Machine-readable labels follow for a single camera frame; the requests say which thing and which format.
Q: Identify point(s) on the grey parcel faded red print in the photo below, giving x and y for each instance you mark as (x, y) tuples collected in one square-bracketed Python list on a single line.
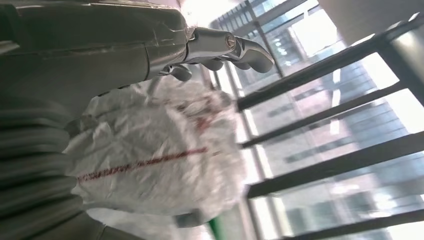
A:
[(159, 139)]

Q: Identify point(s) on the white building pillar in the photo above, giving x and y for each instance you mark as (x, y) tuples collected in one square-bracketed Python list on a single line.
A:
[(357, 16)]

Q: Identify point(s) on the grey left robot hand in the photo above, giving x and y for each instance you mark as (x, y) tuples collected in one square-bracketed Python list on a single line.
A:
[(99, 49)]

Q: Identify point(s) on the black window frame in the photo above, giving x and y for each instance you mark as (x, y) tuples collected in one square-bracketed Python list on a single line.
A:
[(331, 64)]

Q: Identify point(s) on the green plastic crate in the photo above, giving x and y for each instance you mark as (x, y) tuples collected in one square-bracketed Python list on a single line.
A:
[(215, 232)]

